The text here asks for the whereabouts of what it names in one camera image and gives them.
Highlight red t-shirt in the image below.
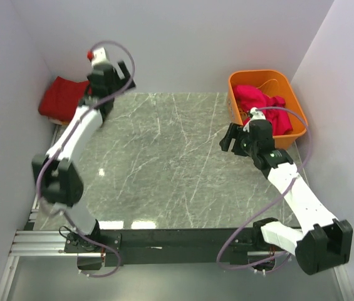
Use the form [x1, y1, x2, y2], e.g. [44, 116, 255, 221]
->
[38, 77, 89, 122]

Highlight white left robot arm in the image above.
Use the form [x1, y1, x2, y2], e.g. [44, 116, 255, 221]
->
[31, 59, 136, 252]

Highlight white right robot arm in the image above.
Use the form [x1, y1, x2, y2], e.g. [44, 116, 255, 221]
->
[219, 120, 353, 275]

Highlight pink t-shirt in basket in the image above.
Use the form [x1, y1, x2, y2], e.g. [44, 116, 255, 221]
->
[233, 85, 293, 136]

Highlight orange plastic basket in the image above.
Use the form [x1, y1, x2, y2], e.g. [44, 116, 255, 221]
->
[227, 70, 306, 149]

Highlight orange folded t-shirt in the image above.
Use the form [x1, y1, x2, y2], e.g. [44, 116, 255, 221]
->
[48, 117, 70, 125]

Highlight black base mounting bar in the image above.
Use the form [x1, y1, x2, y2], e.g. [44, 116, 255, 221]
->
[63, 228, 299, 271]

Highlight aluminium frame rail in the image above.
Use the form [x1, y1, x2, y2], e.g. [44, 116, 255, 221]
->
[0, 230, 354, 300]

